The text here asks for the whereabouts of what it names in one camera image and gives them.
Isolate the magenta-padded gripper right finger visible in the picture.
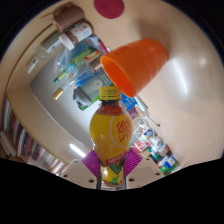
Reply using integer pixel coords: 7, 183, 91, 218
122, 147, 166, 190

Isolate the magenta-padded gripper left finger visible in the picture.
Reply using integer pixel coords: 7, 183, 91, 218
61, 149, 102, 190

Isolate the yellow-label drink bottle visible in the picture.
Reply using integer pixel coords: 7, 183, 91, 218
89, 86, 134, 188

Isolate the white shelf light bar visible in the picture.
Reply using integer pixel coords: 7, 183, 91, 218
69, 143, 87, 158

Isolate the red and white canister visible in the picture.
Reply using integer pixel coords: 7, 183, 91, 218
133, 139, 148, 154

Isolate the white bottle blue label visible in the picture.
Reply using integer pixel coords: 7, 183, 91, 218
164, 155, 179, 169

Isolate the light blue hairbrush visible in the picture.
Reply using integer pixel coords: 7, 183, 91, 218
134, 94, 150, 113

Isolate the blue and white box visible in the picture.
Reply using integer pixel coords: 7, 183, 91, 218
120, 92, 138, 112

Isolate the blue bottle gold cap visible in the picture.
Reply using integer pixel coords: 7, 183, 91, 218
52, 71, 98, 101

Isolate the clear bottle green cap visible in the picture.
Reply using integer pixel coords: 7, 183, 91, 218
53, 63, 88, 84

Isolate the orange plastic cup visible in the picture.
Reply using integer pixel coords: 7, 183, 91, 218
99, 38, 169, 98

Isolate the large clear glass bottle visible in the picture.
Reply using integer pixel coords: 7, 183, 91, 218
26, 31, 68, 74

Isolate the brown jar white lid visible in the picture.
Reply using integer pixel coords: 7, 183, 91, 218
58, 21, 94, 52

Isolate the flat round red coaster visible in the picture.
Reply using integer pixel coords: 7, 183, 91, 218
93, 0, 125, 20

